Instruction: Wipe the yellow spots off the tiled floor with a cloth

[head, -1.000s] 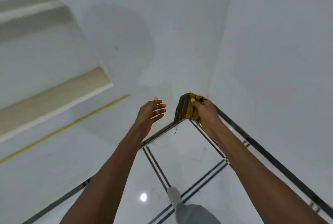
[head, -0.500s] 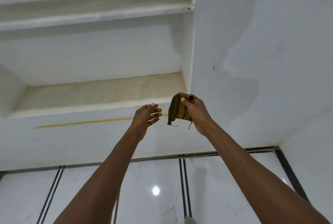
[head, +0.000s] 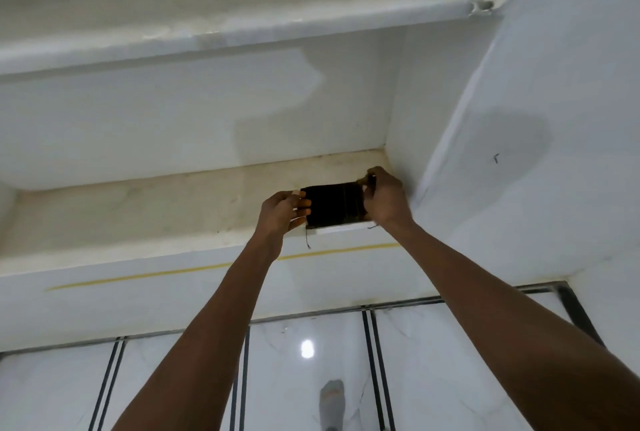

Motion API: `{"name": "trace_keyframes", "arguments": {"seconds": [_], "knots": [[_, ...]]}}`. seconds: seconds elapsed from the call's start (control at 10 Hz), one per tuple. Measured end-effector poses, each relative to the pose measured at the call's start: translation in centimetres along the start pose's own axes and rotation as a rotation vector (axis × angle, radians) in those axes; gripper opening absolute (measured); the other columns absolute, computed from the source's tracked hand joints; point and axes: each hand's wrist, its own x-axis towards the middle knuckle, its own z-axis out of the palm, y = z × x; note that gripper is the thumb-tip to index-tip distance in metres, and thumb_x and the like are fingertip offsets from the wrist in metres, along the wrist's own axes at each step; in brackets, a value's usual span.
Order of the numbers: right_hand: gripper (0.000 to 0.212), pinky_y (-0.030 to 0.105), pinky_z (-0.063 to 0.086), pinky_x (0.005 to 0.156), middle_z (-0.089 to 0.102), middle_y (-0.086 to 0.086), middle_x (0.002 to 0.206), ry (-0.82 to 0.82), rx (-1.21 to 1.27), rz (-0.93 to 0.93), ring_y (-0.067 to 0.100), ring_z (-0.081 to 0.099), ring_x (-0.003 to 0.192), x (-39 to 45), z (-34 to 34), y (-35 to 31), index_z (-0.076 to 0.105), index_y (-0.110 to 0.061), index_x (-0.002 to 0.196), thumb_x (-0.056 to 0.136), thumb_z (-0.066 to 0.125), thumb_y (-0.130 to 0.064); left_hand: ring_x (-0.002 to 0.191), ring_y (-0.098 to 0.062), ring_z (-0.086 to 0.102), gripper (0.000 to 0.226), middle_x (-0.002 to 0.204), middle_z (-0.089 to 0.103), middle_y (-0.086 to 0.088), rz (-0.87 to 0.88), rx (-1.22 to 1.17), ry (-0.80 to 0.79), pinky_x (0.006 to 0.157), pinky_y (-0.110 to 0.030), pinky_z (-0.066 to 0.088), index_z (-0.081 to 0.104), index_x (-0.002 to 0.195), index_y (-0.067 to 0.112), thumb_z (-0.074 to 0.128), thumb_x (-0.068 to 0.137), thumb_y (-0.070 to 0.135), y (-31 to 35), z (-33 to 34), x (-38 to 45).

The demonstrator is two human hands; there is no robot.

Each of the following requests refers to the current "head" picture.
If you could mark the person's right hand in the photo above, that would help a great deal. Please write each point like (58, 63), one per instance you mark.
(387, 200)

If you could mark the person's left hand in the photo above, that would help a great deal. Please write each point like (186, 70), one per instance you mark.
(274, 215)

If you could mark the person's right fingers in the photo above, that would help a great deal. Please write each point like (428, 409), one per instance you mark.
(369, 190)

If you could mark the person's left fingers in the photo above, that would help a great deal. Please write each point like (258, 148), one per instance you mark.
(300, 208)

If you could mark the black cloth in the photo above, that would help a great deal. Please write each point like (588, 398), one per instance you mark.
(334, 204)

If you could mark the person's left forearm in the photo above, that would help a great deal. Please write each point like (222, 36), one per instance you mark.
(200, 345)

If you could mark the person's right forearm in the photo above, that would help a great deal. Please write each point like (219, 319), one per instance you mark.
(500, 325)

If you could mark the white stone shelf yellow line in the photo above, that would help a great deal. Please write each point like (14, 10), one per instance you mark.
(150, 215)

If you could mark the person's grey sock foot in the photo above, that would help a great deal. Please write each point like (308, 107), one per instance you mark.
(332, 403)

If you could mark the white stone shelf chipped corner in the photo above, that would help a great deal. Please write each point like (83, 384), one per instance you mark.
(225, 10)

